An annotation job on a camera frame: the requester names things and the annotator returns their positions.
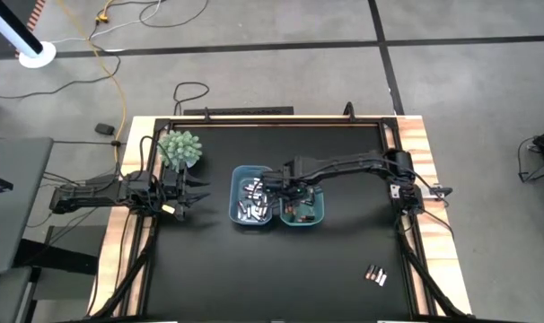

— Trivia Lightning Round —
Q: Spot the teal plastic bin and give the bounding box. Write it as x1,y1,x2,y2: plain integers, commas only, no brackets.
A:
278,181,326,227

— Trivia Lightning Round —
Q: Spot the black looped floor cable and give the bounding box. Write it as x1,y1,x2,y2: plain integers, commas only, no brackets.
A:
171,81,210,117

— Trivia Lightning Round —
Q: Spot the blue plastic bin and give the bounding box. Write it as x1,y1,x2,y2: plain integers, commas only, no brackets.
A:
228,164,276,226

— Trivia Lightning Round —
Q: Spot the black white pole with base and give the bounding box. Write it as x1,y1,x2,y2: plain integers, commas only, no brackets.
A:
0,0,57,70

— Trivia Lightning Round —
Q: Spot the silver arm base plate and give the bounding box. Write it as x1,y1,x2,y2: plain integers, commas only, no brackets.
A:
422,185,453,199

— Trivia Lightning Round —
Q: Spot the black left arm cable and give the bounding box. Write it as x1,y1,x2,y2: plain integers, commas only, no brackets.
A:
138,134,170,180

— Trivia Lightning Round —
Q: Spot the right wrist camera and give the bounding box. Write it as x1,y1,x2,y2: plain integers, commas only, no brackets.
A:
292,184,317,202

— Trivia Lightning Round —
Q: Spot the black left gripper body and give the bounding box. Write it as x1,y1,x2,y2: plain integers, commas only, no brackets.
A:
157,169,188,221

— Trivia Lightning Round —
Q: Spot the black frame strut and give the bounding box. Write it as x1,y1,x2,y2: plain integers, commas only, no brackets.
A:
396,232,469,320
91,214,159,320

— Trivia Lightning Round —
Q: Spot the black flat bar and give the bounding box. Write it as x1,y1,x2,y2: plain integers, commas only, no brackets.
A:
183,106,295,117

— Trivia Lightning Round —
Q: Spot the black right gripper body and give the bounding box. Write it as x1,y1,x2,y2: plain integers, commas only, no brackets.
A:
278,157,316,192

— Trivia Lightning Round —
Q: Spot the yellow cable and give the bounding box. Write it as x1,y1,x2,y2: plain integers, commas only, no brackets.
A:
56,0,128,163

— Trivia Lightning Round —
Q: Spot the gray desk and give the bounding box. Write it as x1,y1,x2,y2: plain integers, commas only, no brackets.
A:
0,136,55,275

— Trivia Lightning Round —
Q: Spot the green succulent in patterned pot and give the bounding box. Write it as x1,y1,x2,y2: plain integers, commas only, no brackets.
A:
157,129,205,174

